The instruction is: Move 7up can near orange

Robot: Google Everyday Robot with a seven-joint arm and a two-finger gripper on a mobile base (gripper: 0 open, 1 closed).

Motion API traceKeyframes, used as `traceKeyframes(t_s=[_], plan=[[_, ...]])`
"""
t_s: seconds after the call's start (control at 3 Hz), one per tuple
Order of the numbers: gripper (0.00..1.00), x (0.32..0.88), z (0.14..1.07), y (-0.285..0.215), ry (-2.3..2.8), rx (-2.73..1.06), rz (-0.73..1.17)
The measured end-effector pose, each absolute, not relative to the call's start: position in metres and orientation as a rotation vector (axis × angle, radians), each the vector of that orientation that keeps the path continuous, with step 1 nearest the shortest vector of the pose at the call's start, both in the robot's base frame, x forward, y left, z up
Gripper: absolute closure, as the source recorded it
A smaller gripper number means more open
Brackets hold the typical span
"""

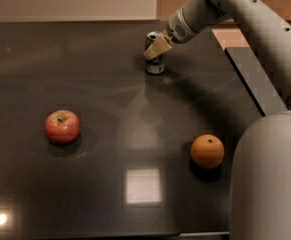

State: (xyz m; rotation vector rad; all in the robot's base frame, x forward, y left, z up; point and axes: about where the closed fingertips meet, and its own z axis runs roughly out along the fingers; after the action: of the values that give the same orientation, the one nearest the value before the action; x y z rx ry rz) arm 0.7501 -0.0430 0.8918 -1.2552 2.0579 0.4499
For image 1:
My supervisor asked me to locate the red apple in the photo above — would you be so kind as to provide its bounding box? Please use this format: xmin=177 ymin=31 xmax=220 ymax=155
xmin=44 ymin=110 xmax=81 ymax=145

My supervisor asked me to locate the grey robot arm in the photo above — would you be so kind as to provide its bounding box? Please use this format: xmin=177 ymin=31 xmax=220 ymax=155
xmin=144 ymin=0 xmax=291 ymax=240

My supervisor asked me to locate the green white 7up can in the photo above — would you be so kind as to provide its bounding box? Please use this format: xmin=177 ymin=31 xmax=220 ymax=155
xmin=145 ymin=31 xmax=165 ymax=75

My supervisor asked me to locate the dark side table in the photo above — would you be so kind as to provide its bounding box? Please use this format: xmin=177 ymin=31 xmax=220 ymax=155
xmin=225 ymin=47 xmax=287 ymax=116

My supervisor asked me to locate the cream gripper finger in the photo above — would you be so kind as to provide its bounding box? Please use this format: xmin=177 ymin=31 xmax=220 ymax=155
xmin=144 ymin=34 xmax=172 ymax=60

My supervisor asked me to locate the orange fruit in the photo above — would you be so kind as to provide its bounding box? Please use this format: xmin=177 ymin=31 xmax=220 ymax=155
xmin=190 ymin=134 xmax=225 ymax=169

